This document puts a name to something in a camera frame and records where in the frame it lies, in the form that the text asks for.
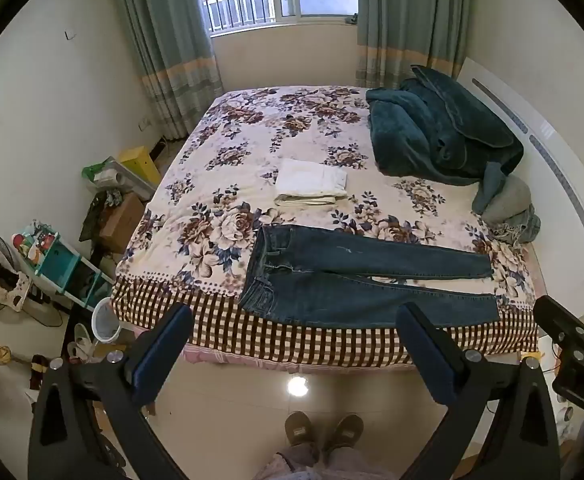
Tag yellow box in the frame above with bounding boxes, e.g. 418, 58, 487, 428
118, 146, 163, 186

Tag teal toy shelf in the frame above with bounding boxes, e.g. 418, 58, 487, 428
14, 220, 115, 311

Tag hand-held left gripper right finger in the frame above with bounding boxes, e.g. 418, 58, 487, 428
396, 302, 560, 480

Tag white headboard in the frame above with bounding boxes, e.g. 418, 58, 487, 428
454, 57, 584, 321

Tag folded cream white cloth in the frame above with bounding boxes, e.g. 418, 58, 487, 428
274, 158, 349, 207

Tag grey plastic storage box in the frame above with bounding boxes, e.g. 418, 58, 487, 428
92, 157, 157, 202

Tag teal grey cloth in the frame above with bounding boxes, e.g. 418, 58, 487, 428
472, 162, 506, 216

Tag brown cardboard box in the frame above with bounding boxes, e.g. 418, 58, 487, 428
99, 194, 145, 254

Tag grey fringed scarf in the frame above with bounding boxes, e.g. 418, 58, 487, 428
494, 205, 542, 247

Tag grey pillow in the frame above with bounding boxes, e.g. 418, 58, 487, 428
482, 175, 533, 226

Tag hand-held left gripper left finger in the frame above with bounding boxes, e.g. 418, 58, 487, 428
29, 304, 195, 480

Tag pair of light shoes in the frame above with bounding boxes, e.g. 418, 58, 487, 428
66, 323, 95, 364

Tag person's brown slipper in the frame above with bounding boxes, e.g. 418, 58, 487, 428
324, 414, 365, 454
285, 411, 318, 449

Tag white wastebasket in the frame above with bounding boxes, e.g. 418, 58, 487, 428
92, 297, 123, 346

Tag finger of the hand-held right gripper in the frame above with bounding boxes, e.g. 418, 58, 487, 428
533, 295, 584, 362

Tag bed with floral sheet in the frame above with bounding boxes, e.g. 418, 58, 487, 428
110, 85, 540, 373

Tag teal curtain with beige band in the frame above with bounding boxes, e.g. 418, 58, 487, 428
109, 0, 225, 143
356, 0, 473, 91

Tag blue denim pants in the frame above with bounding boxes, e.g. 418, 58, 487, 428
238, 225, 501, 328

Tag dark teal fleece blanket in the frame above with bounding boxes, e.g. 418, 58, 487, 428
366, 64, 524, 186

